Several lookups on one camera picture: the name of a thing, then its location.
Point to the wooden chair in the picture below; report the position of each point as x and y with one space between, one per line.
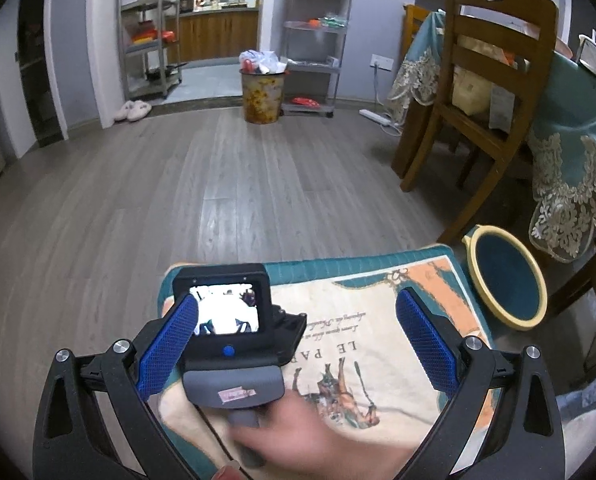
413 15
528 15

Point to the dark cooking pot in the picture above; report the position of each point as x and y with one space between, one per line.
187 2

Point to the person's patterned clothing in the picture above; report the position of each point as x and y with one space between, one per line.
588 410

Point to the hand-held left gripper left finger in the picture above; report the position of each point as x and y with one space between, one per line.
170 345

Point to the orange plastic basin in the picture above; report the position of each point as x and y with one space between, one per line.
147 37

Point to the teal lace-trimmed tablecloth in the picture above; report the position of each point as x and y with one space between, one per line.
578 125

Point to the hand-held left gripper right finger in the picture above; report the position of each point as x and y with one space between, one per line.
428 340

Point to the black frying pan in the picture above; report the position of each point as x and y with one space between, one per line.
155 74

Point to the white paper sheet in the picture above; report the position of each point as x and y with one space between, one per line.
500 110

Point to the red plate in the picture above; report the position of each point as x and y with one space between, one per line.
305 102

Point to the floral metal bin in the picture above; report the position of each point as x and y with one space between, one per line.
260 100

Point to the person's right hand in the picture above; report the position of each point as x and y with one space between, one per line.
303 440

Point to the yellow bag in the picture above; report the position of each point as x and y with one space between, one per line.
470 95

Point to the grey rolling cart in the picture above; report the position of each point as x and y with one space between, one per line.
318 27

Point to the white power strip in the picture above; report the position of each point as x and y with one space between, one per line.
375 116

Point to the wooden kitchen cabinet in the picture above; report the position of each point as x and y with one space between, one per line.
217 35

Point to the teal orange printed mat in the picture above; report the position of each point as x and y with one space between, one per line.
378 310

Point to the white wall outlet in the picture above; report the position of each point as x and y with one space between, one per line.
382 61

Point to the person's right forearm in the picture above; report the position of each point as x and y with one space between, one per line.
398 460

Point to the yellow-rimmed teal bin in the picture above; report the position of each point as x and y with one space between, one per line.
508 275

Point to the grey metal shelf rack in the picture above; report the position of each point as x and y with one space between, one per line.
150 91

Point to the white crumpled plastic bags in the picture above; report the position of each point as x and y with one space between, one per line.
265 62

